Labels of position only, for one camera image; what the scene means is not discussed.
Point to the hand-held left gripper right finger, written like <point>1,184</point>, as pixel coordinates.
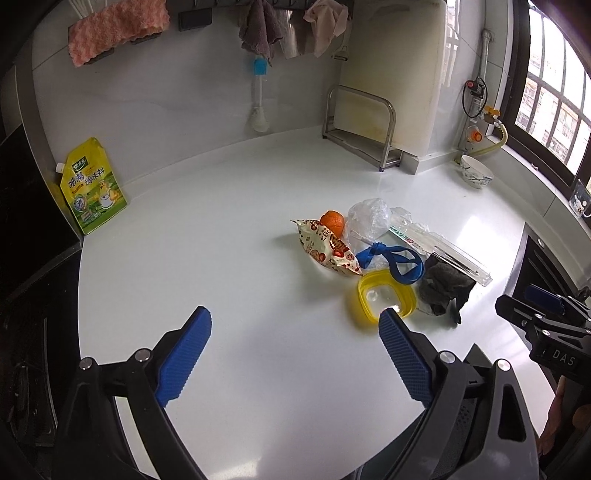
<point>406,360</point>

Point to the white cutting board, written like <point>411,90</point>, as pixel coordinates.
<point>392,69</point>

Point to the beige hanging cloth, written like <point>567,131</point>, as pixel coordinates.
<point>325,23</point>

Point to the clear plastic packaging tray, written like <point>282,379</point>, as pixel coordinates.
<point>457,258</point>

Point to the small cartoon print glass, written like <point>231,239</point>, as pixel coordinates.
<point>581,199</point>

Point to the stainless steel rack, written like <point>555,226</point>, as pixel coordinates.
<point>388,138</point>

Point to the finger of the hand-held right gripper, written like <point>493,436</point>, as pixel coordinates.
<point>517,310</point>
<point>545,294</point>

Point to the grey gas pipe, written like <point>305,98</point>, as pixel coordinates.
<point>483,55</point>

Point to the black stove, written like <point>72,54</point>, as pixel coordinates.
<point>27,300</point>

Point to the person's right hand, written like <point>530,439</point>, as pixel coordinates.
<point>575,420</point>

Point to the blue fabric band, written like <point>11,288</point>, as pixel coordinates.
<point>406,274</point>

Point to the white patterned bowl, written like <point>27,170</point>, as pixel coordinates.
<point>475,173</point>

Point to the orange peel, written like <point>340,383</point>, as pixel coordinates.
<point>333,221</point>

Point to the dark grey scouring cloth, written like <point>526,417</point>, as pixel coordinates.
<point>445,286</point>

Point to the grey hanging cloth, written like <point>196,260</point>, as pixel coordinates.
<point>261,27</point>

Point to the printed snack wrapper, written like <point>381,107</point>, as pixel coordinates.
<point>325,247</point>

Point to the clear plastic bag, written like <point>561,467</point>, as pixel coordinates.
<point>367,219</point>

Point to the black wall holder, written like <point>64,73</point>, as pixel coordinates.
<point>195,19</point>

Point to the dark sink with steel rim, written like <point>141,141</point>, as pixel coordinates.
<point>545,258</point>

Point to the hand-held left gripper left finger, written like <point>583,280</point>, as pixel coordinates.
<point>184,360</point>

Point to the pink fluffy towel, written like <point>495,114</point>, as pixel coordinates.
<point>115,30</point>

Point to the blue and white bottle brush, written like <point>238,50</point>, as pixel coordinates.
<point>258,92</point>

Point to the yellow rimmed container lid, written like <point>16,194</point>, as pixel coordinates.
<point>364,300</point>

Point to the dark framed window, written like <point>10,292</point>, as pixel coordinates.
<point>549,78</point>

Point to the gas valve with orange knob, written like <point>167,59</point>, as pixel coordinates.
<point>475,134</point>

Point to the yellow seasoning pouch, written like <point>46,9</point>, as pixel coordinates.
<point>92,189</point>

